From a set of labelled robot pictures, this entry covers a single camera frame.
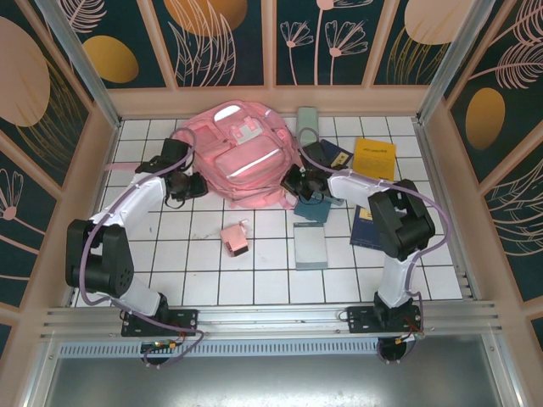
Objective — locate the pink cube box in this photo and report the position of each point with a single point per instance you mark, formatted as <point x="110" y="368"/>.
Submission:
<point x="233" y="237"/>

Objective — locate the clear plastic ruler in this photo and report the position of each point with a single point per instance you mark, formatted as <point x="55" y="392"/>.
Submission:
<point x="450" y="59"/>

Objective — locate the grey white notebook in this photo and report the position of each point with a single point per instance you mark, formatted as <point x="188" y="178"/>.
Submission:
<point x="311" y="248"/>

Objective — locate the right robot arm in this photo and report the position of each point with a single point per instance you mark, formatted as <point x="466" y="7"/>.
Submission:
<point x="399" y="271"/>

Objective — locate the mint green case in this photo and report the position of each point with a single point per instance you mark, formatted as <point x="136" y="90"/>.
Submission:
<point x="307" y="120"/>

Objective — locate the aluminium corner post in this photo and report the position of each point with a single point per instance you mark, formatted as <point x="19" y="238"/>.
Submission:
<point x="91" y="80"/>

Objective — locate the large navy book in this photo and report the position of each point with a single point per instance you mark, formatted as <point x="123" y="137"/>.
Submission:
<point x="339" y="159"/>

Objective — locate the narrow navy book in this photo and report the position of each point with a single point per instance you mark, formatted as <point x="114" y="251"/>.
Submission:
<point x="362" y="231"/>

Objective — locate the pink backpack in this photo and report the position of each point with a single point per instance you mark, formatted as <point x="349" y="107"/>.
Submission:
<point x="246" y="157"/>

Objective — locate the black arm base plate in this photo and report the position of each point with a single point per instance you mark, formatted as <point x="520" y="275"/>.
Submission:
<point x="358" y="320"/>
<point x="186" y="320"/>

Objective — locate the yellow book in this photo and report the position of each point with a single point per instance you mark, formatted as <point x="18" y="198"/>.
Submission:
<point x="375" y="157"/>

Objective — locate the aluminium side rail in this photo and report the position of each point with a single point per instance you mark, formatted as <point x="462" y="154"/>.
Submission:
<point x="445" y="212"/>

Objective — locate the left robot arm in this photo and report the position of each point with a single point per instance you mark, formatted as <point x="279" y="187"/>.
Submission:
<point x="127" y="203"/>

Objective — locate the grey metal panel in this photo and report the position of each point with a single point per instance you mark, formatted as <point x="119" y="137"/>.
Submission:
<point x="271" y="386"/>

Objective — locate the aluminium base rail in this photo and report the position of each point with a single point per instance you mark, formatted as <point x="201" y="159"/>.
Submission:
<point x="271" y="316"/>

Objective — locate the small teal notebook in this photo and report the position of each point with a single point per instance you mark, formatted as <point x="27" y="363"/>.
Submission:
<point x="311" y="210"/>

